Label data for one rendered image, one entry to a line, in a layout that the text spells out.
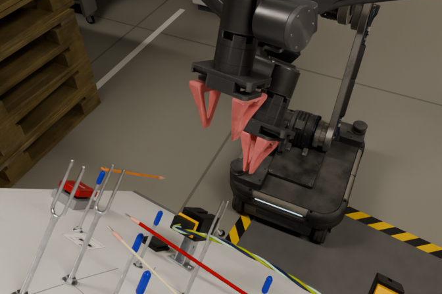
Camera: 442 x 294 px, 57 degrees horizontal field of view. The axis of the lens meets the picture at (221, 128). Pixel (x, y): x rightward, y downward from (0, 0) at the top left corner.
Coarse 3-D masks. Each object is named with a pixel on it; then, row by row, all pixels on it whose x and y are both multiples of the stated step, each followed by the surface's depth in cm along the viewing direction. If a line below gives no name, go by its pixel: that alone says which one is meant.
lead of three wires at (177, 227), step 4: (176, 224) 60; (180, 224) 61; (172, 228) 58; (176, 228) 57; (180, 228) 56; (180, 232) 56; (184, 232) 56; (188, 232) 55; (192, 232) 55; (196, 232) 55; (196, 236) 55; (200, 236) 54; (204, 236) 54; (212, 236) 54; (212, 240) 54
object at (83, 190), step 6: (66, 180) 73; (72, 180) 75; (66, 186) 72; (72, 186) 71; (78, 186) 73; (84, 186) 74; (66, 192) 73; (78, 192) 70; (84, 192) 71; (90, 192) 73; (96, 192) 75; (78, 198) 72; (84, 198) 74
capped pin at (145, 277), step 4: (144, 272) 36; (148, 272) 36; (144, 276) 35; (148, 276) 35; (140, 280) 36; (144, 280) 35; (148, 280) 36; (140, 284) 35; (144, 284) 35; (136, 288) 36; (140, 288) 35; (144, 288) 35; (136, 292) 35; (140, 292) 35
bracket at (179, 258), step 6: (186, 240) 67; (180, 246) 66; (186, 246) 68; (192, 246) 66; (186, 252) 68; (192, 252) 67; (174, 258) 66; (180, 258) 68; (186, 258) 66; (180, 264) 65; (186, 264) 66
